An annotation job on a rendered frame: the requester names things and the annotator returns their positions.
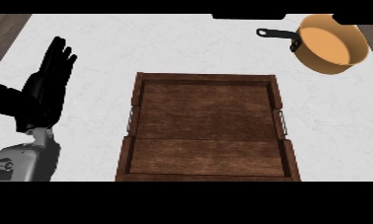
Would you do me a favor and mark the orange pot with black handle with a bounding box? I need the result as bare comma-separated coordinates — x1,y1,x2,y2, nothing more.
254,14,371,76

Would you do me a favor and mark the brown wooden tray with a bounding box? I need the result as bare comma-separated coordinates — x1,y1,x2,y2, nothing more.
113,71,303,183

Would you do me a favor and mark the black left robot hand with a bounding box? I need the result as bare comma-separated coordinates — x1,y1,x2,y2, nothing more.
0,36,78,133

